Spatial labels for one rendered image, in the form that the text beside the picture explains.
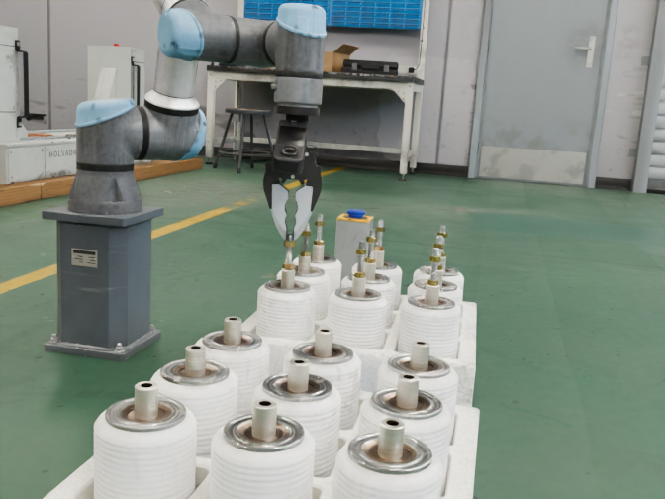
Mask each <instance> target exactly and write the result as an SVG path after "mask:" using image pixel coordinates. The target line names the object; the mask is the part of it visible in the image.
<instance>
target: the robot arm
mask: <svg viewBox="0 0 665 499"><path fill-rule="evenodd" d="M152 1H153V3H154V5H155V7H156V9H157V11H158V12H159V14H160V19H159V22H158V28H157V38H158V40H159V44H158V52H157V60H156V68H155V76H154V83H153V89H152V90H150V91H149V92H148V93H146V94H145V96H144V103H143V106H136V103H135V100H134V99H132V98H118V99H100V100H91V101H85V102H82V103H80V104H79V105H78V107H77V110H76V123H75V127H76V174H75V177H74V180H73V183H72V186H71V189H70V192H69V195H68V199H67V209H68V210H70V211H73V212H77V213H84V214H96V215H122V214H132V213H137V212H140V211H141V210H142V198H141V196H140V192H139V189H138V186H137V183H136V180H135V176H134V160H170V161H178V160H189V159H192V158H193V157H195V156H196V155H197V154H198V153H199V152H200V150H201V148H202V146H203V144H204V141H205V138H206V131H207V127H206V126H205V125H206V118H205V115H204V113H203V112H202V111H201V110H200V109H199V106H200V105H199V103H198V101H197V100H196V99H195V97H194V91H195V84H196V77H197V70H198V63H199V61H207V62H219V63H227V64H237V65H248V66H252V67H255V68H269V67H275V76H277V77H275V80H276V82H277V83H271V85H270V86H271V89H276V91H275V92H274V101H275V102H276V103H278V105H275V110H274V113H278V114H286V120H280V121H279V125H278V131H277V137H276V142H275V143H274V144H273V151H272V152H271V153H270V155H272V159H271V163H266V164H265V174H264V178H263V189H264V193H265V196H266V199H267V202H268V205H269V208H270V211H271V214H272V217H273V220H274V223H275V226H276V228H277V230H278V232H279V233H280V235H281V236H282V238H283V239H284V240H287V224H286V216H287V211H286V208H285V205H286V202H287V200H288V197H289V190H288V189H287V188H286V187H285V186H283V185H282V184H281V183H284V182H285V181H286V180H287V179H293V180H299V181H300V183H301V184H304V180H307V182H305V184H304V186H303V187H301V188H299V189H298V190H297V191H296V197H295V199H296V202H297V204H298V209H297V211H296V214H295V219H296V223H295V226H294V228H293V240H296V239H297V238H298V237H299V236H300V235H301V233H302V232H303V231H304V229H305V227H306V225H307V223H308V221H309V218H310V216H311V214H312V212H313V210H314V207H315V205H316V203H317V201H318V198H319V196H320V194H321V190H322V178H321V170H322V168H321V167H317V164H316V159H317V158H318V157H319V156H318V155H317V145H308V144H307V137H308V121H309V116H319V115H320V108H318V105H321V104H322V92H323V81H322V80H321V79H323V68H324V52H325V36H326V35H327V32H326V12H325V10H324V9H323V8H322V7H320V6H317V5H312V4H304V3H285V4H282V5H281V6H280V7H279V9H278V17H277V18H276V20H274V21H265V20H257V19H249V18H242V17H234V16H228V15H219V14H214V13H212V11H211V10H210V8H209V6H208V5H207V3H208V0H152ZM279 178H281V181H280V180H279Z"/></svg>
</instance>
